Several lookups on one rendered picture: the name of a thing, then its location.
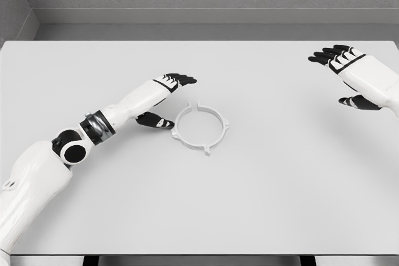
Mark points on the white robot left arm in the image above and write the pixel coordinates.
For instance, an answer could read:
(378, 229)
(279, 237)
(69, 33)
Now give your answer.
(37, 166)

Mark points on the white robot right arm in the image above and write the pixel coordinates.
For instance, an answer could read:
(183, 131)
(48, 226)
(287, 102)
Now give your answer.
(395, 93)

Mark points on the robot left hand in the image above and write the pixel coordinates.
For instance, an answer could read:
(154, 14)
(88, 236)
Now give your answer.
(149, 94)

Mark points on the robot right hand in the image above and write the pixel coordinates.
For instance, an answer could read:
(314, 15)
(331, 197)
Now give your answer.
(364, 76)

